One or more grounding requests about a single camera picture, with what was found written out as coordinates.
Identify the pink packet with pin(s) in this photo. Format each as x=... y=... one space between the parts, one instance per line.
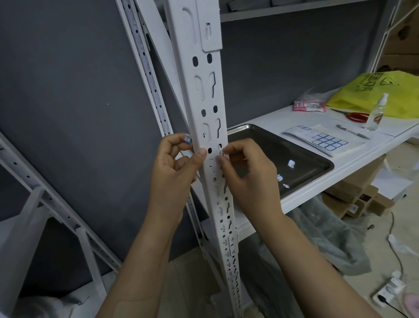
x=309 y=105

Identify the person's right forearm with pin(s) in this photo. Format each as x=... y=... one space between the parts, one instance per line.
x=317 y=275

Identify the grey pen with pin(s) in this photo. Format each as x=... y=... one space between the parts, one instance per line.
x=353 y=131

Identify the clear spray bottle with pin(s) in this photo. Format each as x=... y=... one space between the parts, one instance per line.
x=375 y=116

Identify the white metal shelving rack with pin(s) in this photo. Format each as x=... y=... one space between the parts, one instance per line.
x=262 y=119

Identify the red scissors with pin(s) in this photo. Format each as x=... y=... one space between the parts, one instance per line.
x=358 y=117

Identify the pink round disc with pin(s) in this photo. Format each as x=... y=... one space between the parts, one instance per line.
x=411 y=304

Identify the person's grey clothing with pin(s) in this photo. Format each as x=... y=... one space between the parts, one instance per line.
x=327 y=232

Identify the yellow-green plastic bag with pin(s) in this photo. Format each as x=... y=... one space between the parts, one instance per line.
x=366 y=95

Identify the torn blue-edged label piece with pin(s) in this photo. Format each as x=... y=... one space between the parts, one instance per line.
x=187 y=138

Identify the steel tray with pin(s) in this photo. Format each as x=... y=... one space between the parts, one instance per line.
x=294 y=147

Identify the white-grey cloth bundle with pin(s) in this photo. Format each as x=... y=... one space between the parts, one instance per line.
x=42 y=308

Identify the cardboard box with dark print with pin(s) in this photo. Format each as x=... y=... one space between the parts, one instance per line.
x=404 y=42

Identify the person's right hand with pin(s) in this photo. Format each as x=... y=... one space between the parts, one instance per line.
x=255 y=186

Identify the white paper sheet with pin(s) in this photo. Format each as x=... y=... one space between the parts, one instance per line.
x=394 y=185

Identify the brown cardboard box piece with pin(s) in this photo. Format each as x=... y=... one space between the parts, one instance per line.
x=347 y=190

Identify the sheet of blue-bordered labels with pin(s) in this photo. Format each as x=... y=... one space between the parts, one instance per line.
x=298 y=132

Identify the white power strip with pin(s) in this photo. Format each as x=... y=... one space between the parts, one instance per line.
x=391 y=288

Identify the person's left hand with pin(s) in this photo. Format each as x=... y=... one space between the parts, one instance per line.
x=170 y=186

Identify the white torn paper strip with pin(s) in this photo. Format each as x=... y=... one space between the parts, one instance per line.
x=401 y=245

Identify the person's left forearm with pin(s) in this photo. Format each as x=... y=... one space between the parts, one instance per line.
x=137 y=272

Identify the white perforated shelf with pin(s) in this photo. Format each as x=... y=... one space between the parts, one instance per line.
x=183 y=82

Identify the white paper pad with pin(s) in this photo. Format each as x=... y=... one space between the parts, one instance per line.
x=334 y=129

